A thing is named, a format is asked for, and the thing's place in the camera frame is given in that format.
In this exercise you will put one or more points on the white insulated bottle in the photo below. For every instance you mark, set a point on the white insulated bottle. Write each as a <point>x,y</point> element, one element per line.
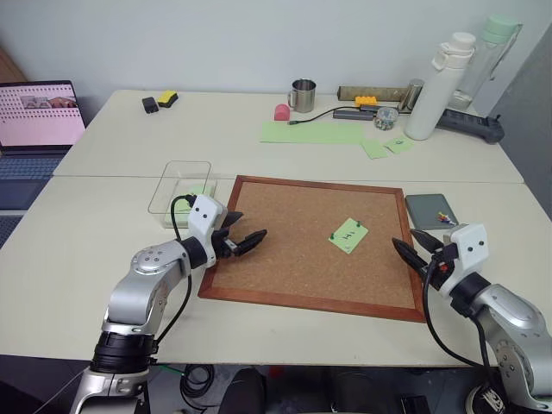
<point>431,95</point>

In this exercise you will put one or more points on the black whiteboard eraser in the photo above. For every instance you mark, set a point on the black whiteboard eraser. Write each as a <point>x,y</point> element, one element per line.
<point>150,104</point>

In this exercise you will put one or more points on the stainless steel mug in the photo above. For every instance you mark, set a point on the stainless steel mug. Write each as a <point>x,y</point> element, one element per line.
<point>304,95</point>

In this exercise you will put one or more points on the wood-framed cork board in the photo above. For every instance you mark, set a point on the wood-framed cork board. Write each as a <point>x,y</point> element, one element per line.
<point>297,241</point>

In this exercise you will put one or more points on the grey square pad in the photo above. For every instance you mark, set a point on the grey square pad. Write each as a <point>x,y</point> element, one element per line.
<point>424,209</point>

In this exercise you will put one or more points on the large green paper sheet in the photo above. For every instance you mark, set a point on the large green paper sheet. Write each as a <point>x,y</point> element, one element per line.
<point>310,132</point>

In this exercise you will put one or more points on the pink rounded block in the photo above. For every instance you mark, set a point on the pink rounded block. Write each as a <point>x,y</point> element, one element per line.
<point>282,113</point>

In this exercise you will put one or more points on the yellow toy brick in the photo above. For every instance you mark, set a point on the yellow toy brick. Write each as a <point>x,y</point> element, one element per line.
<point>366,101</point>

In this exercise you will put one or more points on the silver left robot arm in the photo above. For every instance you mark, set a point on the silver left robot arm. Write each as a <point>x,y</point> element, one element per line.
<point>138,293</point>

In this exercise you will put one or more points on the open laptop with pink screen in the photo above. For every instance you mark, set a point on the open laptop with pink screen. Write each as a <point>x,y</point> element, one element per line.
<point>36,116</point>

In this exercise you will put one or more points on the clear bottle with green lid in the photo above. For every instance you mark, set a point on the clear bottle with green lid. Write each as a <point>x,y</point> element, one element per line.
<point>487,56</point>

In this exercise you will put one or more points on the blank small green paper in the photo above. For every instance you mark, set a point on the blank small green paper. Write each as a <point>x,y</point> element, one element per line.
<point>374,149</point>

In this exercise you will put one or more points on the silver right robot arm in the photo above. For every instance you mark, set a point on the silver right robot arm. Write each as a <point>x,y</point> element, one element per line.
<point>513,319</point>

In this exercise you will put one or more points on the green handwritten paper note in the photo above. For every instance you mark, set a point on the green handwritten paper note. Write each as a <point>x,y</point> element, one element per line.
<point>350,236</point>

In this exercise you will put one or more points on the yellow and black sponge eraser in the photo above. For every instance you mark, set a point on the yellow and black sponge eraser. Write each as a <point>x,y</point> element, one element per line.
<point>167,98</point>

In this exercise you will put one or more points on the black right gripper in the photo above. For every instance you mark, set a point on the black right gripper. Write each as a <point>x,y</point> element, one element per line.
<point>442,265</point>

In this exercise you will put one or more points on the small glass jar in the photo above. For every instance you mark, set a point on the small glass jar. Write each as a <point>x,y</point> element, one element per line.
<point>386,118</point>

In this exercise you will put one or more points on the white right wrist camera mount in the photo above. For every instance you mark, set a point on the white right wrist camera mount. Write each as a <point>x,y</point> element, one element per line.
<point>470,248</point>

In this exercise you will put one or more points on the dark rounded shape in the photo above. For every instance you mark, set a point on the dark rounded shape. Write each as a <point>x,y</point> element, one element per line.
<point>243,390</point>

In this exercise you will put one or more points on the black and white shoe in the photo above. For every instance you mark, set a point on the black and white shoe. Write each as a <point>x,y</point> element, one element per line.
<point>487,399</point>

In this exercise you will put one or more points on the black power strip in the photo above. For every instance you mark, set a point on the black power strip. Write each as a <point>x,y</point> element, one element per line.
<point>474,125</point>

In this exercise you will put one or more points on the grey USB hub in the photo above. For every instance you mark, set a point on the grey USB hub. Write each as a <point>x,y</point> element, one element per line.
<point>351,114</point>

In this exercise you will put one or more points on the brown wooden panel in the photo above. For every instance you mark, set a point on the brown wooden panel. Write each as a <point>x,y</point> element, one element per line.
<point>10,67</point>

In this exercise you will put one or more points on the long brass-coloured bar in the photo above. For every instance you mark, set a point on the long brass-coloured bar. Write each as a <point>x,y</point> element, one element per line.
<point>371,92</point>

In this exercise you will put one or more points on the clear plastic box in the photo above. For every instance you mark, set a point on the clear plastic box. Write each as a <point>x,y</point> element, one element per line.
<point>172,185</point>

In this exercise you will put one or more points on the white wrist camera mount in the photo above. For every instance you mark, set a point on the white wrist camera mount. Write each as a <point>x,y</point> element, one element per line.
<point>206,213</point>
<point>470,248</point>

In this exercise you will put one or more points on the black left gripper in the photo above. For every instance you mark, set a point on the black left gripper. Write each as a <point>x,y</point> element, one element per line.
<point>224,243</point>

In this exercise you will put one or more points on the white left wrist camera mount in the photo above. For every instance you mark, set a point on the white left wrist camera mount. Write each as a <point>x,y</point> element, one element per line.
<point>206,213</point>

